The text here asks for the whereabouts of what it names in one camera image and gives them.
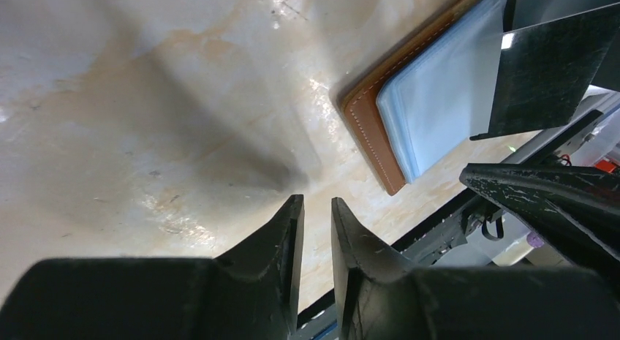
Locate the black credit card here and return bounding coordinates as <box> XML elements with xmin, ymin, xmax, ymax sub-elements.
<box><xmin>471</xmin><ymin>4</ymin><xmax>619</xmax><ymax>141</ymax></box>

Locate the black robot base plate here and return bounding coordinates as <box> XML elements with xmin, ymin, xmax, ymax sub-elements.
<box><xmin>291</xmin><ymin>110</ymin><xmax>603</xmax><ymax>339</ymax></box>

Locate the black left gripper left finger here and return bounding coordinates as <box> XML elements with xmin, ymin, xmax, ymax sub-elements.
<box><xmin>1</xmin><ymin>194</ymin><xmax>304</xmax><ymax>339</ymax></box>

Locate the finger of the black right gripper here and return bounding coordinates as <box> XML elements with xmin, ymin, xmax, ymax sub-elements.
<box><xmin>459</xmin><ymin>163</ymin><xmax>619</xmax><ymax>263</ymax></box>

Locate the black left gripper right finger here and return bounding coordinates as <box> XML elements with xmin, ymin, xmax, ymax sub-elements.
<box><xmin>331</xmin><ymin>197</ymin><xmax>619</xmax><ymax>339</ymax></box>

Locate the brown leather card holder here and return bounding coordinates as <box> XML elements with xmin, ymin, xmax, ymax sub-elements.
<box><xmin>339</xmin><ymin>0</ymin><xmax>507</xmax><ymax>195</ymax></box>

